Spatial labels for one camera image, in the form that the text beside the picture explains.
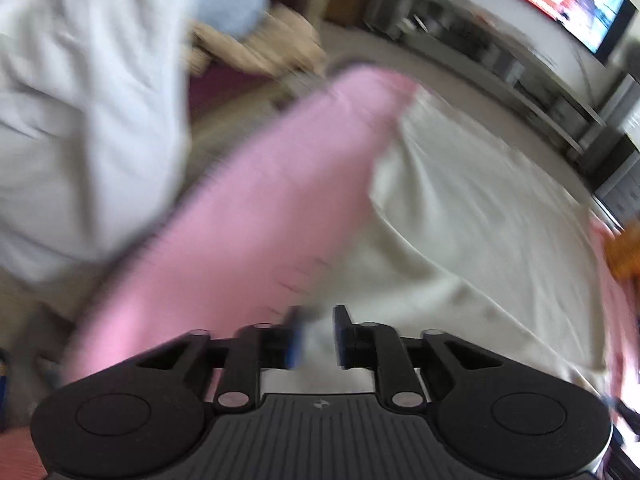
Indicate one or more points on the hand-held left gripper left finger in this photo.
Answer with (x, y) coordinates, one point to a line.
(295, 342)

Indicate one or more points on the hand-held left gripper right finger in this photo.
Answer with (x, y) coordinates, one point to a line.
(343, 337)

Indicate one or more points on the beige sweatshirt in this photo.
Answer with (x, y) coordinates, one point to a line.
(475, 240)

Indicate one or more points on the pink printed blanket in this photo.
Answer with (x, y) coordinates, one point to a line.
(240, 220)

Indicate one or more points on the maroon chair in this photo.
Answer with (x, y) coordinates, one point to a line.
(225, 87)

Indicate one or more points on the orange juice bottle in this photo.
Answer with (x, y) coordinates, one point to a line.
(625, 252)

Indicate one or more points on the tan garment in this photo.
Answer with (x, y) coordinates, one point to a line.
(260, 47)

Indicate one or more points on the white jacket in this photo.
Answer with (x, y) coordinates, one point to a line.
(85, 125)

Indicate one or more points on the grey drawer chest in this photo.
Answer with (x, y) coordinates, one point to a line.
(620, 180)

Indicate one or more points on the grey television stand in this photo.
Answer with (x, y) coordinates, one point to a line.
(525, 75)

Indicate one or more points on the blue knit garment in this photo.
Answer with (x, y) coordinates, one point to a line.
(225, 2)

